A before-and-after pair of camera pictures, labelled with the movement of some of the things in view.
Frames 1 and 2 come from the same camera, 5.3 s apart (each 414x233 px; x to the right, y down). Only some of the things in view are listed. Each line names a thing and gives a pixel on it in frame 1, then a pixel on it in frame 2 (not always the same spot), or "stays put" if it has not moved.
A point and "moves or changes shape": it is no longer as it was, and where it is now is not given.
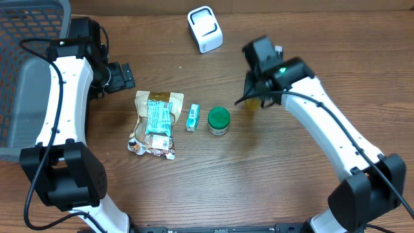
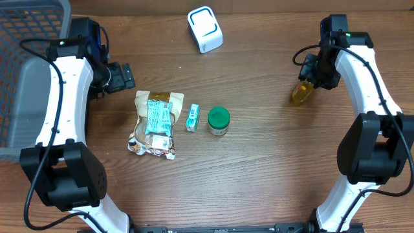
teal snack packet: x=158 y=117 stays put
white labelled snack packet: x=160 y=145 stays put
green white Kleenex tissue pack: x=193 y=118 stays put
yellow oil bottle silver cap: x=252 y=104 moves or changes shape
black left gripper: x=121 y=83 stays put
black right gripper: x=251 y=85 -> x=307 y=73
